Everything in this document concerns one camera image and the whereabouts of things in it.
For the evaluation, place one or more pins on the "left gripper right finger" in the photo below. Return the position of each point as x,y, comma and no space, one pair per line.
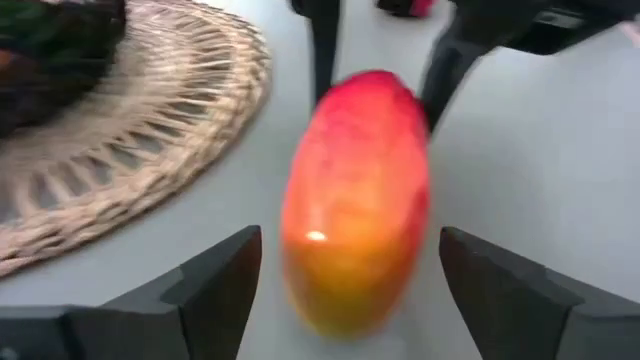
525,310

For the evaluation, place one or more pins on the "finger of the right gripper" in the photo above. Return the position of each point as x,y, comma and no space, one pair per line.
450,65
324,45

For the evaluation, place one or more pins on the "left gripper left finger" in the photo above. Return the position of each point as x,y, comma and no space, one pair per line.
200,310

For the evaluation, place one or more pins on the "watermelon slice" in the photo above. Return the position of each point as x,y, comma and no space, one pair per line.
407,7

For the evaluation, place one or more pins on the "red tomato toy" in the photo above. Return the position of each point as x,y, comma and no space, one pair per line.
355,210

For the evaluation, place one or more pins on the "round woven straw placemat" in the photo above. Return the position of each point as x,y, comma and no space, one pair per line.
165,125

